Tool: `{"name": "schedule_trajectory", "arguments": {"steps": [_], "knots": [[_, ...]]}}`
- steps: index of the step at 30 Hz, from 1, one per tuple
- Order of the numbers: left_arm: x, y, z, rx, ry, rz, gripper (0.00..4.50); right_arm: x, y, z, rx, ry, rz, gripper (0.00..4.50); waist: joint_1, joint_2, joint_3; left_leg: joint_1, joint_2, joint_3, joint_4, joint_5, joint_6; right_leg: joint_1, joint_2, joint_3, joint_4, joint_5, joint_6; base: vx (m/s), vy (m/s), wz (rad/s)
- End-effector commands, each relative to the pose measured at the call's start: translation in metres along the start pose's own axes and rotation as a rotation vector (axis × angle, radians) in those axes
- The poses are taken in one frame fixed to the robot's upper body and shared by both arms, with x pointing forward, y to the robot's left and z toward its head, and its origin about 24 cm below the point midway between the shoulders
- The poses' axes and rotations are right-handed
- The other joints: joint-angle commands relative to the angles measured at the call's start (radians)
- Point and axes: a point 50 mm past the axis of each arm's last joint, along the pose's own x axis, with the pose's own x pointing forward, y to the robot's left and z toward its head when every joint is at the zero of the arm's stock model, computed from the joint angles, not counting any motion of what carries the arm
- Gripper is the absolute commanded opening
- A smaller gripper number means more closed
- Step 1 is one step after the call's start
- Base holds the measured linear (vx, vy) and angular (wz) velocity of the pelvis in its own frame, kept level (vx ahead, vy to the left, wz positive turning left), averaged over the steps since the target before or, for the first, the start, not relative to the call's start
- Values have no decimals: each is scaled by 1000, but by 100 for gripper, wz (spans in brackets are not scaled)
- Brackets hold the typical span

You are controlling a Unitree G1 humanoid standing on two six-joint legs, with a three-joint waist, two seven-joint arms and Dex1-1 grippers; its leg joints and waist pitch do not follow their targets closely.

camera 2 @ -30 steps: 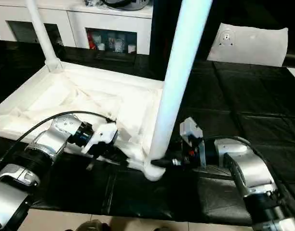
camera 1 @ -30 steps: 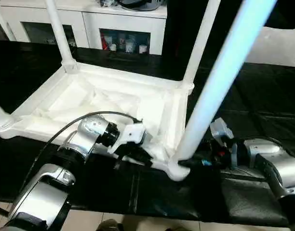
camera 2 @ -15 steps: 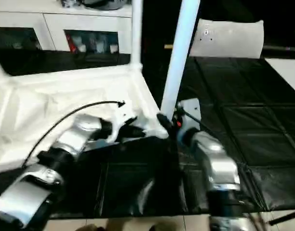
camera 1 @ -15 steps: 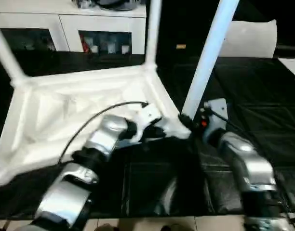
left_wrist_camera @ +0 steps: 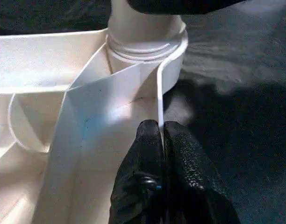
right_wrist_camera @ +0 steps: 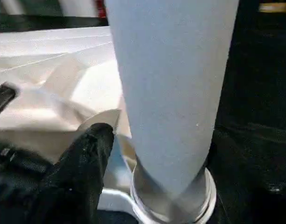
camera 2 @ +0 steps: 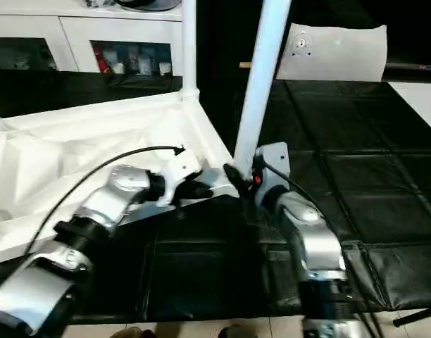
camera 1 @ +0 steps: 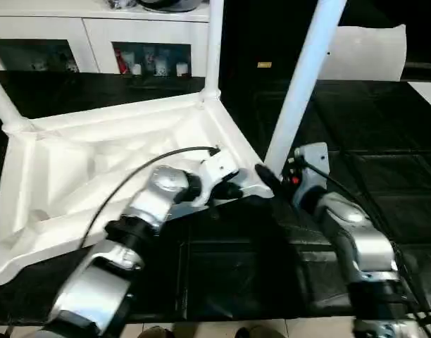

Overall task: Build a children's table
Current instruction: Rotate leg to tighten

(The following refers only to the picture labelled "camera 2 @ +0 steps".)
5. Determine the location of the black padded work mat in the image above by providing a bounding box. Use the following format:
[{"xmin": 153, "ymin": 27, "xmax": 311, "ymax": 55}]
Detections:
[{"xmin": 0, "ymin": 68, "xmax": 431, "ymax": 323}]

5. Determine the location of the white jar with blue print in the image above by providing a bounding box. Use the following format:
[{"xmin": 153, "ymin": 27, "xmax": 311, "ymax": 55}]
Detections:
[{"xmin": 137, "ymin": 56, "xmax": 153, "ymax": 75}]

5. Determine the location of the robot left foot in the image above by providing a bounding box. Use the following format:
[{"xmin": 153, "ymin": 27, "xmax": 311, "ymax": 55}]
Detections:
[{"xmin": 115, "ymin": 326, "xmax": 156, "ymax": 338}]

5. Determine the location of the white flat board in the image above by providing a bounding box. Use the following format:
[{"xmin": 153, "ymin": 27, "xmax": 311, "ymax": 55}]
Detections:
[{"xmin": 387, "ymin": 81, "xmax": 431, "ymax": 138}]

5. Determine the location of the white cabinet with glass doors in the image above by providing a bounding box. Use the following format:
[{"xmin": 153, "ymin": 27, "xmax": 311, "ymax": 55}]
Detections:
[{"xmin": 0, "ymin": 0, "xmax": 185, "ymax": 75}]

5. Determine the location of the black metal bar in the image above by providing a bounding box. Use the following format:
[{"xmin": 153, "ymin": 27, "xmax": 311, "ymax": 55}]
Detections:
[{"xmin": 393, "ymin": 308, "xmax": 431, "ymax": 327}]

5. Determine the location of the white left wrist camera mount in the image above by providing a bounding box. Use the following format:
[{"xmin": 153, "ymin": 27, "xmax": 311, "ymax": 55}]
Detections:
[{"xmin": 155, "ymin": 149, "xmax": 202, "ymax": 207}]

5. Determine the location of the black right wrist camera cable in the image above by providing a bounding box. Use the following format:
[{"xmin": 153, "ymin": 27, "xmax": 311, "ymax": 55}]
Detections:
[{"xmin": 259, "ymin": 160, "xmax": 377, "ymax": 338}]

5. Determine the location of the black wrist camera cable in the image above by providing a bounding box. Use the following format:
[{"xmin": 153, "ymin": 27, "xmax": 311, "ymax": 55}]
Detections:
[
  {"xmin": 259, "ymin": 160, "xmax": 377, "ymax": 338},
  {"xmin": 23, "ymin": 144, "xmax": 187, "ymax": 256}
]

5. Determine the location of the black left wrist camera cable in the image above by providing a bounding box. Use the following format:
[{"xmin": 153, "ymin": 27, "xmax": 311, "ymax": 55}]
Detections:
[{"xmin": 23, "ymin": 144, "xmax": 187, "ymax": 256}]

